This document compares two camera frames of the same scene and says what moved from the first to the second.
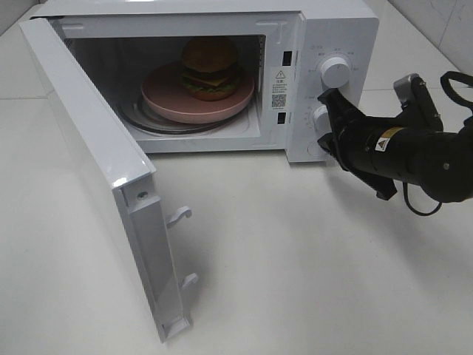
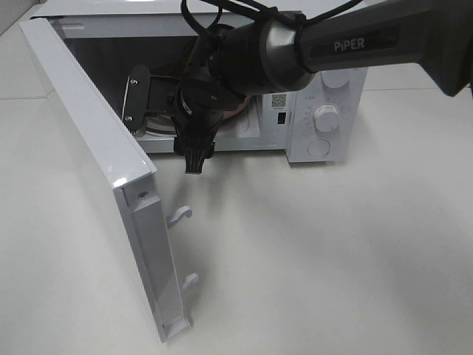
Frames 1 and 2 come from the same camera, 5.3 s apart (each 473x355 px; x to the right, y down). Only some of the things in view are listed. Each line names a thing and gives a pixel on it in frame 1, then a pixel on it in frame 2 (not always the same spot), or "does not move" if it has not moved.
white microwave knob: x=335 y=72 does not move
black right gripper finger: x=383 y=188 to x=194 y=153
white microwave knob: x=322 y=120 does not move
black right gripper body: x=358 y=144 to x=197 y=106
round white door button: x=314 y=149 does not move
